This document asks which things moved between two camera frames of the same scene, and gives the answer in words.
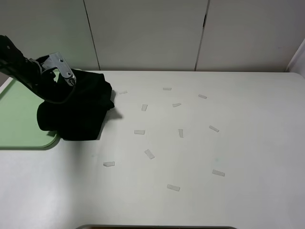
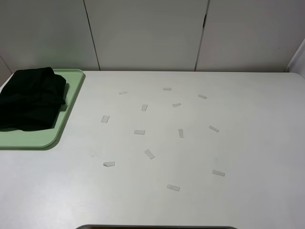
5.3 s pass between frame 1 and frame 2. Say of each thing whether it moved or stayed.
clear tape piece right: stayed
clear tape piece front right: stayed
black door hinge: stayed
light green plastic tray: moved
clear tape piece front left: stayed
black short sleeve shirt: moved
